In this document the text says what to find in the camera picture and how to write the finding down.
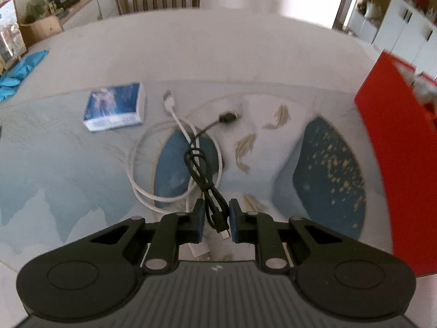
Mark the white sideboard with wooden top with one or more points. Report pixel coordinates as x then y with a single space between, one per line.
88 6

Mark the blue disposable glove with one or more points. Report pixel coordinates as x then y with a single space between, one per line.
32 62
8 85

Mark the white bag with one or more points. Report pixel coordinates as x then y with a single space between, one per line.
372 10

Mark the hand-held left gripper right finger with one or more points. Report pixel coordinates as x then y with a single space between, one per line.
235 220

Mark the white tall shoe cabinet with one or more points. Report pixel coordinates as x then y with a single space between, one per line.
406 34

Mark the red white cardboard box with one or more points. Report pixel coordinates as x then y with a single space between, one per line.
399 177

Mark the blue white tissue pack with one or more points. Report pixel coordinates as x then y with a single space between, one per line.
114 106

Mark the wooden storage box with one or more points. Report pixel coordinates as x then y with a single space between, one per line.
41 30

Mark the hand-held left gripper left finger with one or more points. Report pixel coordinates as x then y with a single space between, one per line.
199 220

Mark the low white bench cabinet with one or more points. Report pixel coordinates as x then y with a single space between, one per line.
363 27

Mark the green plant in jar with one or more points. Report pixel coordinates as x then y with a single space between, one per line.
37 5

